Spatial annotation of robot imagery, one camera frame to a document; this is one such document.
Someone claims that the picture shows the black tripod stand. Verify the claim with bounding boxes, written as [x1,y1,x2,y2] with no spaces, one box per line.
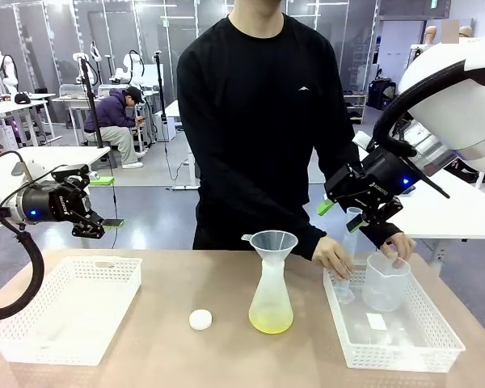
[76,55,107,149]
[153,49,170,143]

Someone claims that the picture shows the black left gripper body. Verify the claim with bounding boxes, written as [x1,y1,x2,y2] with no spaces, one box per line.
[18,179,92,225]

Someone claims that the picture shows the white background desk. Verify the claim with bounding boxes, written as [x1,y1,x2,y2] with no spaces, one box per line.
[0,91,58,143]

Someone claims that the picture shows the person's right hand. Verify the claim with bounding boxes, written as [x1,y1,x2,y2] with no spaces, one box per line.
[312,234,355,280]

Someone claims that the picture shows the clear plastic funnel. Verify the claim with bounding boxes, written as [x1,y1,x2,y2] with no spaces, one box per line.
[241,230,299,271]

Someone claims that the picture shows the translucent plastic conical flask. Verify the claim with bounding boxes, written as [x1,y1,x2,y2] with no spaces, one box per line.
[247,259,295,335]

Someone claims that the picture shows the person's left hand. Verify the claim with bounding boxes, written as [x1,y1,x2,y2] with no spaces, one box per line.
[379,231,418,271]

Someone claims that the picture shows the white round flask cap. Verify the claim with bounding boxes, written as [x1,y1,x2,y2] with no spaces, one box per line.
[188,308,213,331]

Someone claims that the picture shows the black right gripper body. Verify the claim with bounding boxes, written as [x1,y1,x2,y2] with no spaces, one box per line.
[361,146,420,204]

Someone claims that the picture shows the person's right forearm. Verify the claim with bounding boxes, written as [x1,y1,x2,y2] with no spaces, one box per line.
[242,193,329,262]

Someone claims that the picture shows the white background humanoid robot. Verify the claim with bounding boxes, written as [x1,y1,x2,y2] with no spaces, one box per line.
[0,49,20,99]

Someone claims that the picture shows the clear plastic beaker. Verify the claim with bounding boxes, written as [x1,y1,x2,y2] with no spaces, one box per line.
[361,251,412,313]

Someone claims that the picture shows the person torso black sweater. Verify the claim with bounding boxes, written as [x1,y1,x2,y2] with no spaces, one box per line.
[176,11,367,260]

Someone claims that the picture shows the white perforated basket with labware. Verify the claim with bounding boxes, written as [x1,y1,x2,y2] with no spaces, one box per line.
[322,264,467,373]

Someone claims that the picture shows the large white side table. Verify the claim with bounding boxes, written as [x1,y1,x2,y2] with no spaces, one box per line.
[352,130,485,252]

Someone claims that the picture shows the clear plastic bag white label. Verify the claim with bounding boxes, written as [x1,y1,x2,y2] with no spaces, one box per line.
[365,312,415,349]

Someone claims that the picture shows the seated person in hoodie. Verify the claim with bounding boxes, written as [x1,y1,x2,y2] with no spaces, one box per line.
[83,85,148,171]

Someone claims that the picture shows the clear plastic graduated cylinder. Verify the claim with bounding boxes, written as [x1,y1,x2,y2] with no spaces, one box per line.
[332,206,364,306]

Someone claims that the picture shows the wooden shoe rack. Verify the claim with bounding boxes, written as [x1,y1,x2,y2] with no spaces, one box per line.
[342,91,368,125]

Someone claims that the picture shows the dark luggage bags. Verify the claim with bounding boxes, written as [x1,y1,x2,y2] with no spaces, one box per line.
[367,78,399,113]

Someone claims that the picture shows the empty white perforated basket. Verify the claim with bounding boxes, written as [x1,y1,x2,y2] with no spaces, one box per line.
[0,255,144,367]

